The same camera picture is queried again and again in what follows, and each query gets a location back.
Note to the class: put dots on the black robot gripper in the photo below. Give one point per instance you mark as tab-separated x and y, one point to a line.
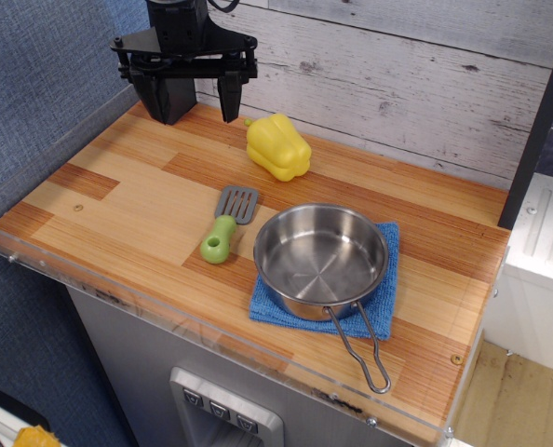
183	41

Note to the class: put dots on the green handled grey spatula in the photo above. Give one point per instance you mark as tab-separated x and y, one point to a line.
235	207

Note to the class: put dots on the stainless steel pan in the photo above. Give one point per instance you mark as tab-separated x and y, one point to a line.
321	261

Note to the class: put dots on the blue cloth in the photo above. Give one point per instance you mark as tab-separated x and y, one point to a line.
379	308

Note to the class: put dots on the yellow toy bell pepper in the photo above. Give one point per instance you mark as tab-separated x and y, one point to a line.
274	144

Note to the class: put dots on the clear acrylic table guard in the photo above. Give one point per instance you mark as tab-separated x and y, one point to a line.
126	213

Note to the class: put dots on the grey toy fridge cabinet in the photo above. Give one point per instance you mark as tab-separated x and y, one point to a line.
176	389

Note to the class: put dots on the yellow object at corner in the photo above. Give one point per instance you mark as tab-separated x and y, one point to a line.
35	437

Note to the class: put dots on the white side counter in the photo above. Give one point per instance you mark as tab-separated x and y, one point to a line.
519	316

